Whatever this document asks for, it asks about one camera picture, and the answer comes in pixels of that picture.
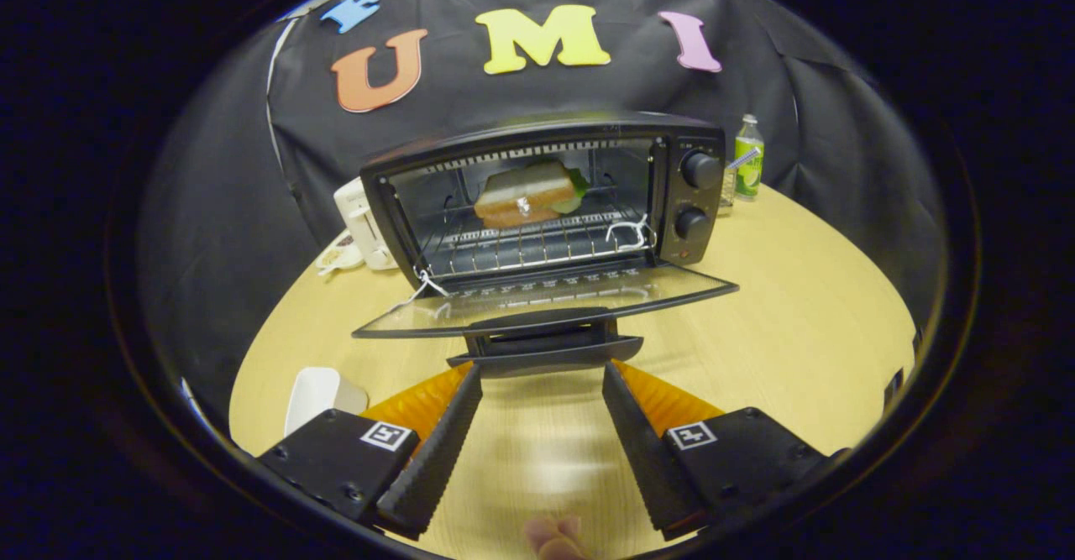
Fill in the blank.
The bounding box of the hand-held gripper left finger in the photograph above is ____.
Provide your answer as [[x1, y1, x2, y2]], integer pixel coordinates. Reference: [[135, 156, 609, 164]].
[[255, 362, 485, 542]]

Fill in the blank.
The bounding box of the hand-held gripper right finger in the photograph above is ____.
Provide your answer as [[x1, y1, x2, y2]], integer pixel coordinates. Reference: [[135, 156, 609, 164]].
[[601, 359, 851, 542]]

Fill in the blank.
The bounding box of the black toaster oven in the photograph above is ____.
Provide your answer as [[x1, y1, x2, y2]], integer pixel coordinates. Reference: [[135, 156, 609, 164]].
[[352, 110, 741, 379]]

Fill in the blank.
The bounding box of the sandwich with lettuce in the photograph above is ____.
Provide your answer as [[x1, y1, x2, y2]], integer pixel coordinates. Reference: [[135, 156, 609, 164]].
[[472, 159, 590, 230]]

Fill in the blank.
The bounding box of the white food tray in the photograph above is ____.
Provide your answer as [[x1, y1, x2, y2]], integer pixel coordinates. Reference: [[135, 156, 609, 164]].
[[285, 366, 370, 437]]

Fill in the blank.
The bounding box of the white pop-up toaster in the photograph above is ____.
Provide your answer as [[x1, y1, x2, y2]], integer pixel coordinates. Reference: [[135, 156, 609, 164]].
[[333, 175, 398, 272]]

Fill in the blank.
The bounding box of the small white dish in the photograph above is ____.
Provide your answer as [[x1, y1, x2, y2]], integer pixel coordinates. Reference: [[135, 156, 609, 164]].
[[315, 228, 367, 278]]

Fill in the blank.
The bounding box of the green label plastic bottle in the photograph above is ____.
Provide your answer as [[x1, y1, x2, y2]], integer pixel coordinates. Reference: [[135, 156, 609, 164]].
[[733, 113, 766, 202]]

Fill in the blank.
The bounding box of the white wire loop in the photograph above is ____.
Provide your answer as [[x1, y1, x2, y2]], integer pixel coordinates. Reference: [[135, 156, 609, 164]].
[[393, 267, 451, 311], [606, 213, 655, 251]]

